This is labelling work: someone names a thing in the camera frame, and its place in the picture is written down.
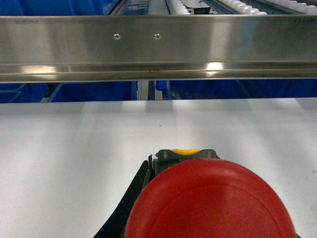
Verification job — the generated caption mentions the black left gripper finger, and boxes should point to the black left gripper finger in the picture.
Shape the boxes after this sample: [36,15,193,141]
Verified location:
[94,161,151,238]

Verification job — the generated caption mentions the red mushroom push button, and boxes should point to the red mushroom push button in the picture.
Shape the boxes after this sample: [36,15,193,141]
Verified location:
[124,149,297,238]

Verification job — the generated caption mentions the stainless steel flow rack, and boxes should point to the stainless steel flow rack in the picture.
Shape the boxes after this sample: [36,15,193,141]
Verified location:
[0,0,317,83]

